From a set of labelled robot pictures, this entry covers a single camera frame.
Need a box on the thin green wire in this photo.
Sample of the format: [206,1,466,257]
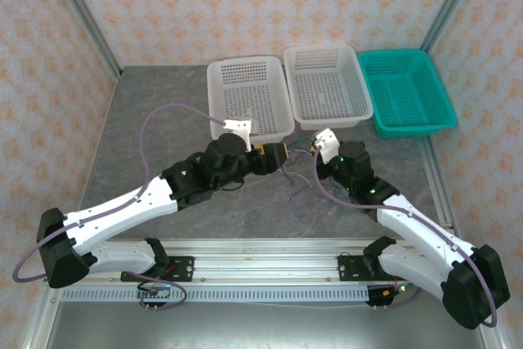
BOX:
[285,134,348,219]

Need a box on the white perforated plastic basket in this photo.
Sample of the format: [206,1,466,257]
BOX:
[283,43,374,132]
[206,56,297,149]

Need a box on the teal perforated plastic basket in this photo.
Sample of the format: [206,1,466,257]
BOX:
[357,49,458,139]

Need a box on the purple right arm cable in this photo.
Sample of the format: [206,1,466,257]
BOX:
[312,148,499,329]

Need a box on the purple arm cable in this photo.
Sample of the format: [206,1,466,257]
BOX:
[11,102,226,311]
[312,148,499,329]

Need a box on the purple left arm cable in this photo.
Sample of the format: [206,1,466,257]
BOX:
[11,102,226,311]

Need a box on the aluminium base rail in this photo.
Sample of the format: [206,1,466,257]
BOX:
[81,238,489,284]

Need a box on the slotted white cable duct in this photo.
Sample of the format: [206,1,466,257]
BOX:
[60,286,371,303]

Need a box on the aluminium frame post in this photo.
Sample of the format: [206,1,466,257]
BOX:
[42,0,123,78]
[420,0,487,54]

